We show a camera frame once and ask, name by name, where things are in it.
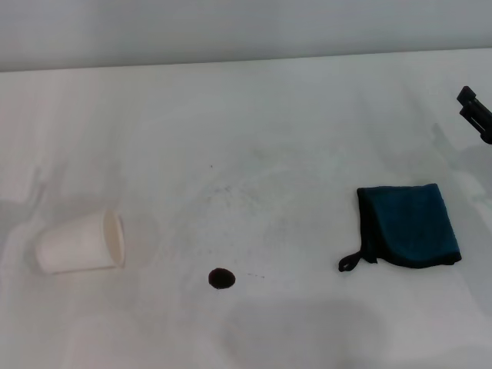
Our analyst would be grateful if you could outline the blue rag with black trim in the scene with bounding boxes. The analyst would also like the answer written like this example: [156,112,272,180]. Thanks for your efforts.
[337,183,463,274]

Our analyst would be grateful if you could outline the white paper cup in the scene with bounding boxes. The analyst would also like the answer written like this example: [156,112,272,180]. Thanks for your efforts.
[35,208,127,275]

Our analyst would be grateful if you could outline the black water stain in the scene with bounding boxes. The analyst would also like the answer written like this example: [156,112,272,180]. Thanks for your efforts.
[207,266,237,291]

